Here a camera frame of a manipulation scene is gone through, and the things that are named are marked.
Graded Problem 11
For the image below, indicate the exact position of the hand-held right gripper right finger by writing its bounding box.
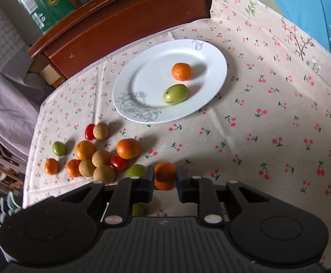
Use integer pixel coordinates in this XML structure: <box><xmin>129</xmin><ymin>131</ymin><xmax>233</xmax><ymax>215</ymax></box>
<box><xmin>176</xmin><ymin>166</ymin><xmax>277</xmax><ymax>227</ymax></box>

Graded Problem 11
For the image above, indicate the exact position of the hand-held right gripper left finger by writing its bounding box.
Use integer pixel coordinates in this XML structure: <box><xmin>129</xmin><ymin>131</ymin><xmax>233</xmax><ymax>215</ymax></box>
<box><xmin>54</xmin><ymin>166</ymin><xmax>155</xmax><ymax>228</ymax></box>

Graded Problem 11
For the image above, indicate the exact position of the brown longan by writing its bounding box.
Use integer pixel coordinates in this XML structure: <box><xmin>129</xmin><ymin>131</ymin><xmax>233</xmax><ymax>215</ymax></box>
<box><xmin>92</xmin><ymin>149</ymin><xmax>112</xmax><ymax>168</ymax></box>
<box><xmin>78</xmin><ymin>159</ymin><xmax>96</xmax><ymax>177</ymax></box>
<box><xmin>93</xmin><ymin>122</ymin><xmax>110</xmax><ymax>140</ymax></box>
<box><xmin>93</xmin><ymin>165</ymin><xmax>116</xmax><ymax>183</ymax></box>

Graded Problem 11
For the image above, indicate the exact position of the white plate with line drawings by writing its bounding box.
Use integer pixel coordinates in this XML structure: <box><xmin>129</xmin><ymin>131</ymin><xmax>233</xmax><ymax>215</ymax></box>
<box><xmin>112</xmin><ymin>39</ymin><xmax>228</xmax><ymax>124</ymax></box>

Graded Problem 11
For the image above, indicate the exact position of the cherry print tablecloth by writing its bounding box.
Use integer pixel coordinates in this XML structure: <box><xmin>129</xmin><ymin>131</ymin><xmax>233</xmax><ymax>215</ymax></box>
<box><xmin>22</xmin><ymin>0</ymin><xmax>331</xmax><ymax>262</ymax></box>

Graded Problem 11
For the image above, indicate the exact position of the small beige box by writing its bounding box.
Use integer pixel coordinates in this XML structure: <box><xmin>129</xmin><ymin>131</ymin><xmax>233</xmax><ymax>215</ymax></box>
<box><xmin>40</xmin><ymin>64</ymin><xmax>61</xmax><ymax>86</ymax></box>

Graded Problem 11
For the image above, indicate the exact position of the lavender cloth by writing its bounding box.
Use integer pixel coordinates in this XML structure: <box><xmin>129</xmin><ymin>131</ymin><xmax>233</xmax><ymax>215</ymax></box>
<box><xmin>0</xmin><ymin>45</ymin><xmax>58</xmax><ymax>165</ymax></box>

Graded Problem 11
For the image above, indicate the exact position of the brown wooden cabinet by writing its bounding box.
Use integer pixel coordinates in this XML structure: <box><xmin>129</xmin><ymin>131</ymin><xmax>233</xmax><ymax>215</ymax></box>
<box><xmin>27</xmin><ymin>0</ymin><xmax>211</xmax><ymax>88</ymax></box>

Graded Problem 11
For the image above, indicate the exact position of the green cardboard box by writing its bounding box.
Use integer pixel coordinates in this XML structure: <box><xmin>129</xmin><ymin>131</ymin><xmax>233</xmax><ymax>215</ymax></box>
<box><xmin>8</xmin><ymin>0</ymin><xmax>83</xmax><ymax>35</ymax></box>

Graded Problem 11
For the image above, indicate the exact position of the blue printed bedding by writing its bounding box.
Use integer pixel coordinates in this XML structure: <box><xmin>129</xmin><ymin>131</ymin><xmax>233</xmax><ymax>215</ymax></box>
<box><xmin>245</xmin><ymin>0</ymin><xmax>331</xmax><ymax>69</ymax></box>

